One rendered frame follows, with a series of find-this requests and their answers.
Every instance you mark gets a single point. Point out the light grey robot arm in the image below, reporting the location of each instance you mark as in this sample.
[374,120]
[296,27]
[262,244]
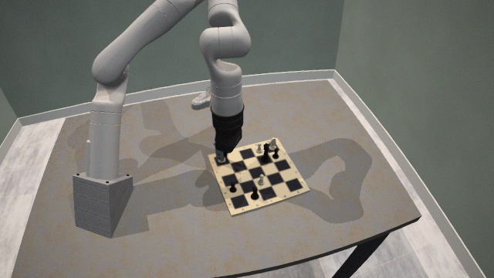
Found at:
[110,68]

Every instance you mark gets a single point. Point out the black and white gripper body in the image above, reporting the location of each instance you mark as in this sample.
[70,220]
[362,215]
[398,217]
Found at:
[227,117]

